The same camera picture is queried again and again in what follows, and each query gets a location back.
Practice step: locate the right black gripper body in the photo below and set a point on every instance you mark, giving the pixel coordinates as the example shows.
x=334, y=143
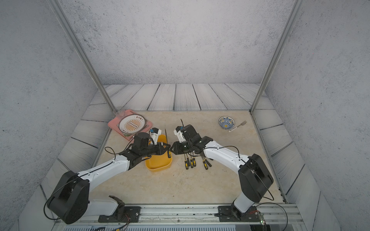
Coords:
x=182, y=147

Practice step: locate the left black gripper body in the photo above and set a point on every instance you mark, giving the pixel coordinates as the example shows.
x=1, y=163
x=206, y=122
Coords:
x=152, y=149

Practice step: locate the file tool yellow black handle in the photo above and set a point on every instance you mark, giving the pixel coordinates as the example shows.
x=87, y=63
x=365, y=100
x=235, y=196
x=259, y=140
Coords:
x=168, y=153

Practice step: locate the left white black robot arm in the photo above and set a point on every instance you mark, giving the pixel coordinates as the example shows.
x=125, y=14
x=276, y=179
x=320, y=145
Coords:
x=70, y=199

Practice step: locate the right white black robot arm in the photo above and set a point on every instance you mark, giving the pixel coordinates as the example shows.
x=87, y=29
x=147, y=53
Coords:
x=255, y=178

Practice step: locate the yellow plastic storage box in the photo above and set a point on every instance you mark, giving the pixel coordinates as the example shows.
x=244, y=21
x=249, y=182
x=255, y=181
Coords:
x=158, y=163

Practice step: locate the white plate orange sunburst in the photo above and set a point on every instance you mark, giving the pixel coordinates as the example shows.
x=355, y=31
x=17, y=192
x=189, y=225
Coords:
x=132, y=124

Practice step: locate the pink square tray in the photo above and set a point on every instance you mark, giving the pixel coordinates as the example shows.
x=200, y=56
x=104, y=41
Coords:
x=113, y=124

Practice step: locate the blue patterned small bowl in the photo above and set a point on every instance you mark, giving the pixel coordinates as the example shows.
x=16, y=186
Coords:
x=226, y=122

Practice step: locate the silver fork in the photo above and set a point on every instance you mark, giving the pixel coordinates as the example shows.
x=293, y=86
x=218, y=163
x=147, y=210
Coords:
x=242, y=124

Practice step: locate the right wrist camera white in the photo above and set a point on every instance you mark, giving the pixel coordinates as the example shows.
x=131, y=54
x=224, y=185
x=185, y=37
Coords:
x=179, y=135

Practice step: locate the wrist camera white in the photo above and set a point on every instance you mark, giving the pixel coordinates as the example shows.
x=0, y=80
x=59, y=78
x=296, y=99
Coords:
x=179, y=135
x=154, y=134

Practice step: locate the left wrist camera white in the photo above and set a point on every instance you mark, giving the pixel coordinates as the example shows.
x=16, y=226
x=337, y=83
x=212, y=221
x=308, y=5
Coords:
x=154, y=134

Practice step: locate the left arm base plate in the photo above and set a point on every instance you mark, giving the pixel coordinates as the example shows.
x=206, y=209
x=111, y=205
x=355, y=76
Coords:
x=126, y=214

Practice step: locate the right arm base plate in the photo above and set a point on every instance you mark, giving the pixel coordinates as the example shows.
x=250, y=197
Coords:
x=231, y=214

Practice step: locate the aluminium mounting rail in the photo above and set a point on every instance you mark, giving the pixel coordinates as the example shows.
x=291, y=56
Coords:
x=193, y=217

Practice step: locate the left aluminium frame post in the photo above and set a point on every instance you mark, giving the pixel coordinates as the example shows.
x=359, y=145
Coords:
x=64, y=23

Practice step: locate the aluminium frame post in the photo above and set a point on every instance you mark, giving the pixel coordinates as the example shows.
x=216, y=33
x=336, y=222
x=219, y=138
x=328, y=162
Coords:
x=278, y=51
x=64, y=23

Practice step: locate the right aluminium frame post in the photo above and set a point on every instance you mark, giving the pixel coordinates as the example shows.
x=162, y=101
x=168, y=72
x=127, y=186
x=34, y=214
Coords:
x=278, y=51

